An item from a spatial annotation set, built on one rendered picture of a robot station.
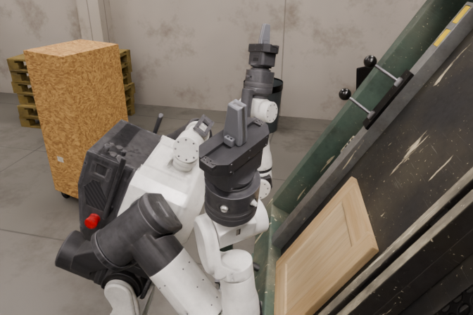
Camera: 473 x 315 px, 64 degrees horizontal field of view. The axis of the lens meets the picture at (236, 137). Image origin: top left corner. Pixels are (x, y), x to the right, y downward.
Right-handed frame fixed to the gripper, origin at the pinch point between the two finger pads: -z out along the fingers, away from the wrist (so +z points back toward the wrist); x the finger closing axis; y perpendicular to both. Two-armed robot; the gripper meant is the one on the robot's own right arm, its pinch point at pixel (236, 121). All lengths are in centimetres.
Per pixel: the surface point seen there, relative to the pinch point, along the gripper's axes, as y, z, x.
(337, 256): 13, 51, 28
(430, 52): 6, 15, 75
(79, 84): -200, 119, 73
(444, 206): 27.0, 15.7, 22.7
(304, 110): -154, 253, 331
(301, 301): 11, 64, 18
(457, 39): 10, 10, 78
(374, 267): 22.5, 30.8, 15.6
